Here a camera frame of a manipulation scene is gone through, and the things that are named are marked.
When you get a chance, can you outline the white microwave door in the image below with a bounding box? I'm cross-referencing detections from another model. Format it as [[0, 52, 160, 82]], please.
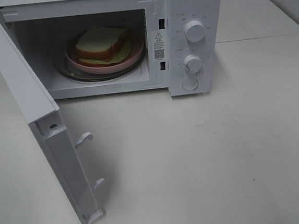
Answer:
[[0, 17, 103, 224]]

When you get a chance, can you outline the round door release button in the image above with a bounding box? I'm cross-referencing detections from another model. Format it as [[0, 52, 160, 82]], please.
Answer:
[[182, 78, 198, 91]]

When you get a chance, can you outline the lower white timer knob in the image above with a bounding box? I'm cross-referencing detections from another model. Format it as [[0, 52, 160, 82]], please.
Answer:
[[183, 54, 202, 74]]

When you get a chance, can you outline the white microwave oven body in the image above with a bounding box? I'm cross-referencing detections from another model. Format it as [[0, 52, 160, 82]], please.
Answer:
[[0, 0, 221, 100]]

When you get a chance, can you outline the white bread sandwich with lettuce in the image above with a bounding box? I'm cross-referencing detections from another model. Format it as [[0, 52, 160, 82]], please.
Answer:
[[75, 27, 132, 66]]

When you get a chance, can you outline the pink round plate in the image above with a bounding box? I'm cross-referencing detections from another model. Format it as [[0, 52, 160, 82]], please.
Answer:
[[65, 32, 145, 75]]

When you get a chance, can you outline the glass microwave turntable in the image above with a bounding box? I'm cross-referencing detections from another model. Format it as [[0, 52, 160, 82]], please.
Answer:
[[52, 51, 147, 83]]

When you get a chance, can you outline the upper white power knob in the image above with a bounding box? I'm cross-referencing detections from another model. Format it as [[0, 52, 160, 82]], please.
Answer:
[[184, 19, 206, 43]]

